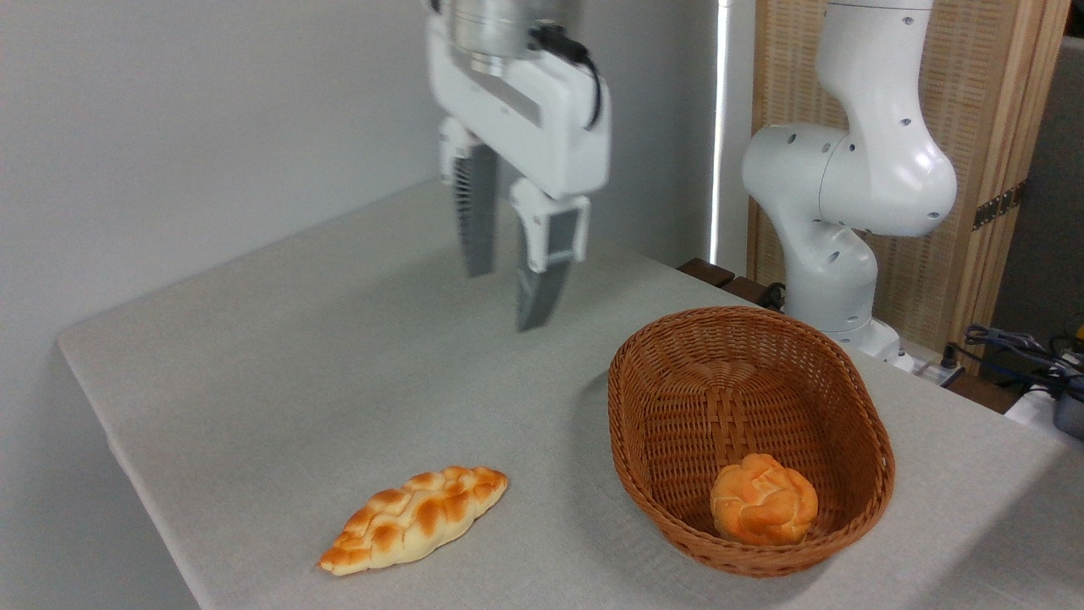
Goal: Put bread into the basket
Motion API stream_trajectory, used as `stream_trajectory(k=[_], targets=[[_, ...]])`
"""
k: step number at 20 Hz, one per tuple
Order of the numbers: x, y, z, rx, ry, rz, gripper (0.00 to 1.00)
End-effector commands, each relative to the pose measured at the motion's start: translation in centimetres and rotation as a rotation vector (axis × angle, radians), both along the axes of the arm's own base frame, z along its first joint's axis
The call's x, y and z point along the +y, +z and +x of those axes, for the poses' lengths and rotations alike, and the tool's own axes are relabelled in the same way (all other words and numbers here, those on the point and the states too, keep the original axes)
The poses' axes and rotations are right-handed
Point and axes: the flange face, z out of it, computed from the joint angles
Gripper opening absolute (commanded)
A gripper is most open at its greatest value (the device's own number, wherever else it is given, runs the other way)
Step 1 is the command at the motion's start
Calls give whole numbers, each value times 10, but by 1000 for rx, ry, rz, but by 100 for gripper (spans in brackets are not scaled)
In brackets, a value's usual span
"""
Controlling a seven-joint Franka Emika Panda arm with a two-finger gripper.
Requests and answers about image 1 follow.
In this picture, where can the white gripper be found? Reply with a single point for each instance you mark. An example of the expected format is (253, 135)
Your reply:
(542, 135)

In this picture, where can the round knotted bread roll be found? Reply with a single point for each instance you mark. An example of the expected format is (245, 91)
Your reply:
(762, 500)

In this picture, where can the brown oval wicker basket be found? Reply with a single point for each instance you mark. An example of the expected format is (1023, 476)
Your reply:
(677, 407)

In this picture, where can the long braided bread loaf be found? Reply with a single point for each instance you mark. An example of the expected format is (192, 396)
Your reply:
(415, 517)

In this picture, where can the white vertical light strip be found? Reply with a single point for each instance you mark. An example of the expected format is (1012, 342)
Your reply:
(720, 127)

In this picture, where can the grey tablecloth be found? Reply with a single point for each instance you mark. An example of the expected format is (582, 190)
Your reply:
(254, 339)

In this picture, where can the white power strip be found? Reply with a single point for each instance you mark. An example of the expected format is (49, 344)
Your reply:
(931, 373)

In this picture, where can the metal screen hinge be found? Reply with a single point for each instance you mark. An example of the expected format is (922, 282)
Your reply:
(999, 206)

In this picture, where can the bamboo folding screen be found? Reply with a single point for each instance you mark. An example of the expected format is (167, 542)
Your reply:
(991, 85)

